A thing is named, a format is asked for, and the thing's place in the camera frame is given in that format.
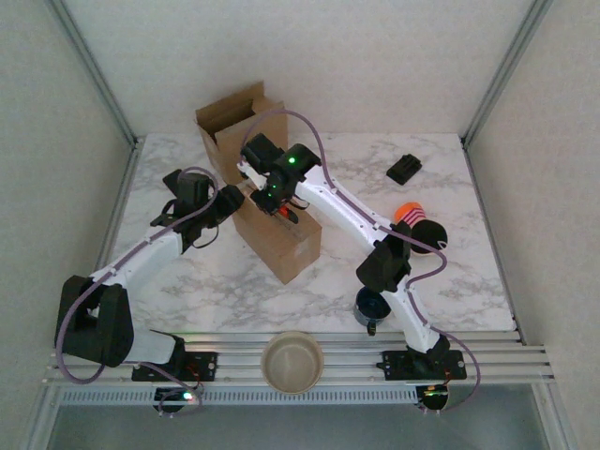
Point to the brown cardboard express box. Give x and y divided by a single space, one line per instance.
281 253
232 150

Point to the black round soft object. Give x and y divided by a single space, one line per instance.
429 236

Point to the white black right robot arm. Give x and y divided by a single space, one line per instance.
342 206

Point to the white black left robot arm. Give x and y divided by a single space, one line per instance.
136 255

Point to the black folding phone stand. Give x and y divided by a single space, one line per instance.
405 169

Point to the dark blue mug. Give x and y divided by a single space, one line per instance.
370 307

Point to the beige bowl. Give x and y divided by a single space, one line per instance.
292 361

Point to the black base electronics module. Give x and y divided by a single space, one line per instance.
433 400
171 398

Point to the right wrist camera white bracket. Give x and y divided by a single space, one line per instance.
250 175

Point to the aluminium frame post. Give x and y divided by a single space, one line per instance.
94 70
506 70

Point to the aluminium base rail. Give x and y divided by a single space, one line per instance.
351 361

